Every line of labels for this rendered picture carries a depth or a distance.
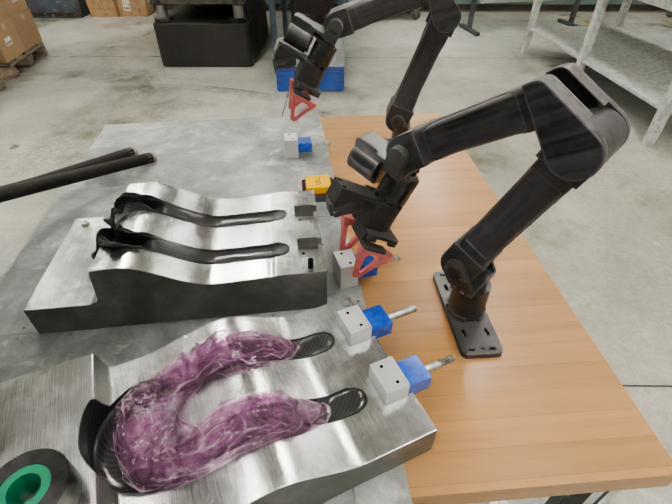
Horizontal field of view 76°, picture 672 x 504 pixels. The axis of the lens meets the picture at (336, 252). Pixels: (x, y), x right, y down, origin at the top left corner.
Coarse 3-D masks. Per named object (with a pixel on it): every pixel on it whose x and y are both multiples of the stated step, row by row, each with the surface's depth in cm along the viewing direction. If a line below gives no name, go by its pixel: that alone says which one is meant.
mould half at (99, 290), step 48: (144, 192) 83; (288, 192) 92; (192, 240) 78; (240, 240) 80; (288, 240) 79; (48, 288) 74; (96, 288) 69; (144, 288) 70; (192, 288) 72; (240, 288) 73; (288, 288) 74
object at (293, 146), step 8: (288, 136) 121; (296, 136) 121; (288, 144) 119; (296, 144) 120; (304, 144) 120; (312, 144) 123; (320, 144) 123; (328, 144) 123; (288, 152) 121; (296, 152) 121
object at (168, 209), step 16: (128, 192) 81; (112, 208) 76; (128, 208) 78; (144, 208) 79; (160, 208) 82; (176, 208) 83; (112, 224) 74; (208, 224) 84; (224, 224) 85; (240, 224) 84; (96, 240) 78; (112, 240) 81; (128, 240) 74; (144, 240) 74; (160, 240) 75; (176, 256) 74; (192, 256) 76; (208, 256) 77; (224, 256) 78; (240, 256) 77; (256, 256) 77; (272, 256) 76
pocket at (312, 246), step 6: (300, 240) 80; (306, 240) 80; (312, 240) 80; (318, 240) 80; (300, 246) 81; (306, 246) 81; (312, 246) 81; (318, 246) 80; (300, 252) 81; (306, 252) 81; (312, 252) 81; (318, 252) 81
